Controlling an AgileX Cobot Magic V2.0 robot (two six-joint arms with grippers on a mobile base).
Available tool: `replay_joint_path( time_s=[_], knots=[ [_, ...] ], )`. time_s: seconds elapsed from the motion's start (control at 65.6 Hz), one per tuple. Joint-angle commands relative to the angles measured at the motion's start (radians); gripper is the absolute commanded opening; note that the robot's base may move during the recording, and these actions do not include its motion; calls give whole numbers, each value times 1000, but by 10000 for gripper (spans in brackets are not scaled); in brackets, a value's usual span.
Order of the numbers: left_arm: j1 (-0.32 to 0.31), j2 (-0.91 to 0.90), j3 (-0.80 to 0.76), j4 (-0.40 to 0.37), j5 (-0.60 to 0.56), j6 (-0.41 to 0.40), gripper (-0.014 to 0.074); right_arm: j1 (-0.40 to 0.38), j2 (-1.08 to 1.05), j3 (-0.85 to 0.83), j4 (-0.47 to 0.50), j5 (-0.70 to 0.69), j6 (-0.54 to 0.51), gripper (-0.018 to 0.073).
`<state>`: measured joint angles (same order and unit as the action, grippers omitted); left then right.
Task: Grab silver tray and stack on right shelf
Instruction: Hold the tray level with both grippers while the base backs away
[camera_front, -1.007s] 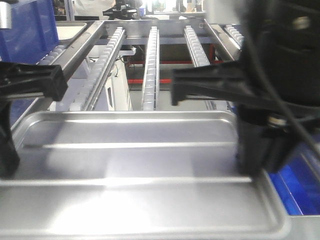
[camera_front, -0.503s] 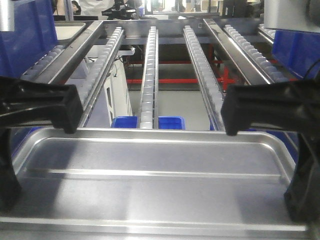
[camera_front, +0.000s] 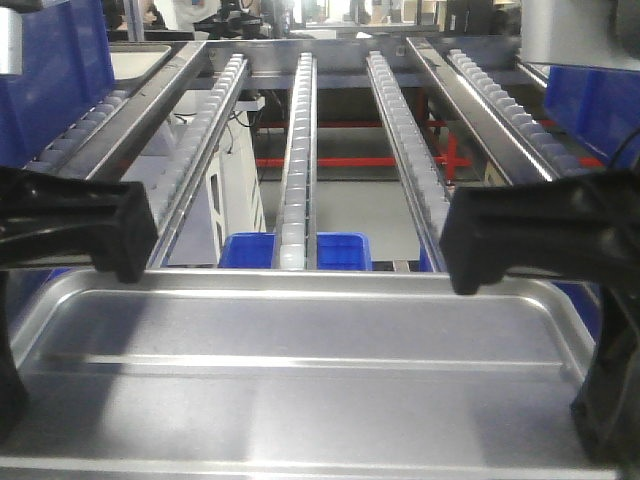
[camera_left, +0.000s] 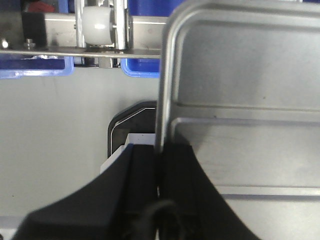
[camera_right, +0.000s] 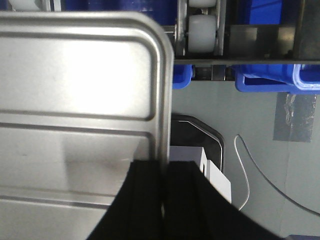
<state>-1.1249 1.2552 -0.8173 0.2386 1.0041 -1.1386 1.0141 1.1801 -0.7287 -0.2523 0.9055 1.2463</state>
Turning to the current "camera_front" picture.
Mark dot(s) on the blue crate lower right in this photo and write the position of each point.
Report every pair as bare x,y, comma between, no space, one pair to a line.
584,309

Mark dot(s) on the blue bin upper left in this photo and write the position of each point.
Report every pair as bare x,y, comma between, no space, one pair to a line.
67,70

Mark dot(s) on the blue bin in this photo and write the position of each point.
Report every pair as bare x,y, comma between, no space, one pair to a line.
67,70
599,108

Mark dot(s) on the steel divider rail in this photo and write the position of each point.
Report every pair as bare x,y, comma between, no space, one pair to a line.
475,121
110,150

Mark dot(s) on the blue bin upper right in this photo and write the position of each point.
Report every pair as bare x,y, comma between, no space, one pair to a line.
599,108

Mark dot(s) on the left steel divider rail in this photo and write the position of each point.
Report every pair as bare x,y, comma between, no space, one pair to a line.
110,150

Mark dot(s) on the far left roller track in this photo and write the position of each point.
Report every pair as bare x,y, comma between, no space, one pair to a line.
57,153

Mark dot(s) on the left white roller track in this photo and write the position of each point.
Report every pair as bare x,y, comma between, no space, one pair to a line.
172,194

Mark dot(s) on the grey tray far left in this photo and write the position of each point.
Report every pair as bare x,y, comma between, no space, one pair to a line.
137,62

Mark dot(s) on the right white roller track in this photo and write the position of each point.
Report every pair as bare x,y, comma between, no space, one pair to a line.
425,191

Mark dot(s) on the middle white roller track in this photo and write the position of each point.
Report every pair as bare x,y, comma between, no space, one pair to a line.
296,229

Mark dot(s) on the silver ribbed metal tray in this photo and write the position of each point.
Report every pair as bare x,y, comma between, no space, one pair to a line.
231,374

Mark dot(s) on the right steel divider rail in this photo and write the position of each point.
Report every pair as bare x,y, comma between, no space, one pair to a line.
475,121

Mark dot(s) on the far right roller track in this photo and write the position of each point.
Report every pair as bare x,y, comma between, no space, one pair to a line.
549,158

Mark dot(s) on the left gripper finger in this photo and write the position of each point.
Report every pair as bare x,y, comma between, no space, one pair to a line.
48,219
14,396

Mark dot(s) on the red metal floor frame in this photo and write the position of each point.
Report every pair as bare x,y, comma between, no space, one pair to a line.
363,145

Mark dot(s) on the white roller track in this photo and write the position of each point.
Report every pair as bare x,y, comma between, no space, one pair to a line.
425,191
172,194
296,229

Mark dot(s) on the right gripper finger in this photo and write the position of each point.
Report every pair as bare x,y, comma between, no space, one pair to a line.
578,228
606,409

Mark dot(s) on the blue crate below middle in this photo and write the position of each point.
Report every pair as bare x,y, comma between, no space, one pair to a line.
336,251

